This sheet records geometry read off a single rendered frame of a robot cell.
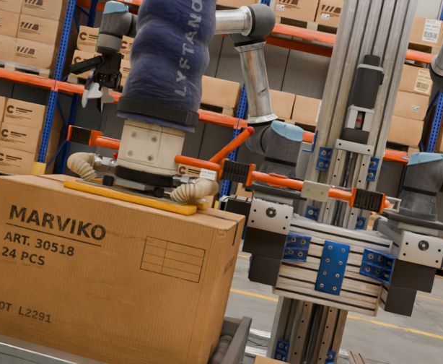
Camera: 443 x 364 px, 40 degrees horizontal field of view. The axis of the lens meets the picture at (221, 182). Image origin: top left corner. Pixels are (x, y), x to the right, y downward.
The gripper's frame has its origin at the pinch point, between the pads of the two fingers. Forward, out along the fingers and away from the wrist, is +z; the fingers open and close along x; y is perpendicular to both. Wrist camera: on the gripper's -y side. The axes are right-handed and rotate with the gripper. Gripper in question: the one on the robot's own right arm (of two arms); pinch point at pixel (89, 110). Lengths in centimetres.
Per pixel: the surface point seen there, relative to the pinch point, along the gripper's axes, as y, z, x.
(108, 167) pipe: 19.6, 15.0, -27.5
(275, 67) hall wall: -27, -145, 811
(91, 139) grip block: 4.0, 9.3, -4.2
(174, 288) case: 48, 39, -47
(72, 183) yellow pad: 15.4, 20.3, -40.4
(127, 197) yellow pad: 31, 21, -40
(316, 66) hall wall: 36, -160, 817
